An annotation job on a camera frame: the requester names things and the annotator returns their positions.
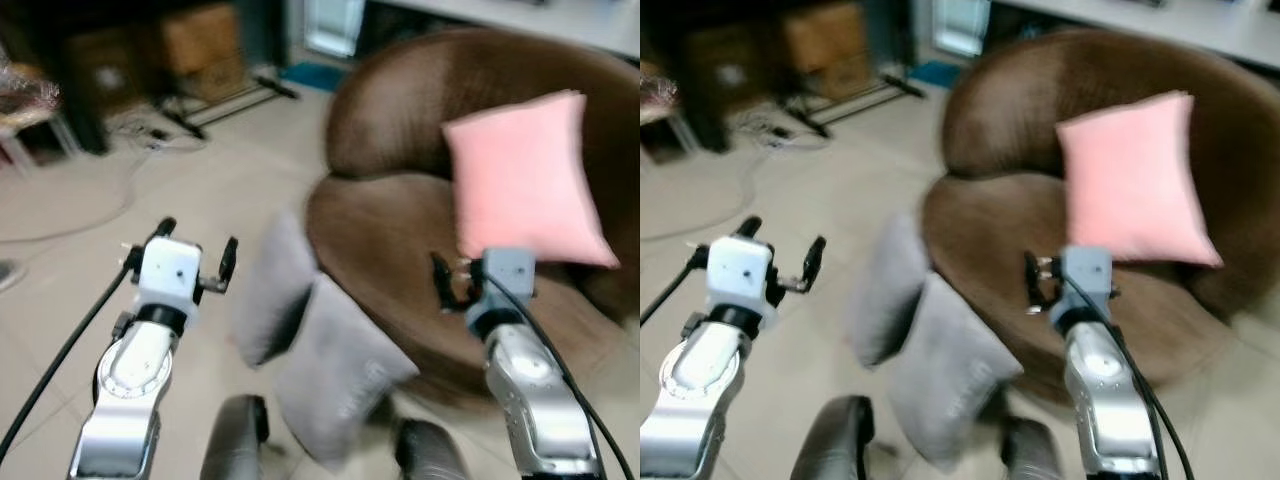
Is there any black right robot leg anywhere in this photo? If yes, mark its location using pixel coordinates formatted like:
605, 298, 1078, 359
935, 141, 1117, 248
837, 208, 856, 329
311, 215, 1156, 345
999, 414, 1067, 480
394, 417, 472, 480

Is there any grey pillow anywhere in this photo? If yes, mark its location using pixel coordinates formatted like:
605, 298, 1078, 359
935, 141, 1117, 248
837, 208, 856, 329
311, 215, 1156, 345
847, 213, 932, 369
887, 271, 1027, 472
231, 209, 322, 369
274, 274, 422, 472

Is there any black robot leg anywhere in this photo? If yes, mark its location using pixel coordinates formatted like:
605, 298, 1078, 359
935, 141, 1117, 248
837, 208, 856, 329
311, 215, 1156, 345
999, 414, 1067, 480
789, 394, 877, 480
199, 394, 272, 480
394, 417, 472, 480

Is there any dark brown cardboard box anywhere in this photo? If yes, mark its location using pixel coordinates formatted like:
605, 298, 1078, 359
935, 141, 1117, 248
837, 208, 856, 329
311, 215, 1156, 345
688, 24, 779, 103
68, 28, 153, 113

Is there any grey floor cable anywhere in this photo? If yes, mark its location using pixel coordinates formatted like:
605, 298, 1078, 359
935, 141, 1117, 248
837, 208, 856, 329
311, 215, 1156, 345
0, 128, 206, 245
640, 125, 831, 243

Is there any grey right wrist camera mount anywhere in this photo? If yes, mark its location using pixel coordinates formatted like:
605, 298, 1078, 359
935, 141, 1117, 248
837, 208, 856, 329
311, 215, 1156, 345
478, 247, 537, 303
1061, 245, 1115, 303

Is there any light brown cardboard box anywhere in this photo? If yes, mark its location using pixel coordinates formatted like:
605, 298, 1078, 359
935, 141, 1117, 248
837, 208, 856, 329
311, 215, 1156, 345
160, 3, 248, 102
783, 2, 871, 98

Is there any round brown sofa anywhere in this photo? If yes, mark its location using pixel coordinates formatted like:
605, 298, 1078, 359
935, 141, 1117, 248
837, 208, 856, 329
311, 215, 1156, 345
304, 27, 641, 403
918, 27, 1280, 403

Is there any blue flat object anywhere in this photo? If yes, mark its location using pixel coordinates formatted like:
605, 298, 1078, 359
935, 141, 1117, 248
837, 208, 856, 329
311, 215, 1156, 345
283, 62, 348, 93
910, 60, 963, 90

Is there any black left robot leg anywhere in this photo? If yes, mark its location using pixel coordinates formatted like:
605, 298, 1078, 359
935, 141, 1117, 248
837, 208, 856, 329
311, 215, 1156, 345
789, 394, 877, 480
199, 394, 272, 480

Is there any pink pillow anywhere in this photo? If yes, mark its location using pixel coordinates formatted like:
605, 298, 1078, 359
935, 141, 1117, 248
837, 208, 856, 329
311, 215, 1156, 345
1054, 90, 1225, 270
441, 89, 622, 270

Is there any white stool with shiny wrap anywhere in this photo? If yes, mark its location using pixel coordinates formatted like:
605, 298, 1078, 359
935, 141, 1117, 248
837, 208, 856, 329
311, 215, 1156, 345
640, 62, 683, 166
0, 62, 83, 179

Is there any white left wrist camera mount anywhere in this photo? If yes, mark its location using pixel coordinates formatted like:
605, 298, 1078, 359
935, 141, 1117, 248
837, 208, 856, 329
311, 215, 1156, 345
704, 237, 777, 308
134, 237, 205, 308

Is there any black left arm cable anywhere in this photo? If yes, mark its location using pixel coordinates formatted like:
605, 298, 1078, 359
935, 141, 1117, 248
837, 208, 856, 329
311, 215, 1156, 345
0, 246, 143, 463
640, 246, 709, 328

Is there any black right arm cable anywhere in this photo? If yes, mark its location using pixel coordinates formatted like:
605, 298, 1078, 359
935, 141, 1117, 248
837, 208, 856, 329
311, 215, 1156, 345
1064, 274, 1197, 480
484, 274, 637, 480

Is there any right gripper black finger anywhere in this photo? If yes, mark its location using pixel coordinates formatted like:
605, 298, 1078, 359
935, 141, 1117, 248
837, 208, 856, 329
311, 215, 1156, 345
429, 251, 457, 310
1022, 250, 1045, 310

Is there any white appliance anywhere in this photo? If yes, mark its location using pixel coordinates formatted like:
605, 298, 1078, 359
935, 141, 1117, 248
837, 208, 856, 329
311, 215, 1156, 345
933, 0, 992, 58
303, 0, 367, 58

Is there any white desk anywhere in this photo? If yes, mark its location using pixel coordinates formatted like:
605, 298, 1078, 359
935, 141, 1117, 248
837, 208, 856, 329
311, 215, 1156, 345
990, 0, 1280, 69

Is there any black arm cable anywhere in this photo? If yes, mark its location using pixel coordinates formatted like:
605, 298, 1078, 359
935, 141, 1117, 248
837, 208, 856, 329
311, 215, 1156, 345
0, 246, 143, 463
640, 246, 709, 328
1064, 274, 1197, 480
484, 274, 637, 480

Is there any black stand base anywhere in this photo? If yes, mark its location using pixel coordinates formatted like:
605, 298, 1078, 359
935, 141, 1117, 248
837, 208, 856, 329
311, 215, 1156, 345
158, 72, 302, 142
786, 70, 927, 140

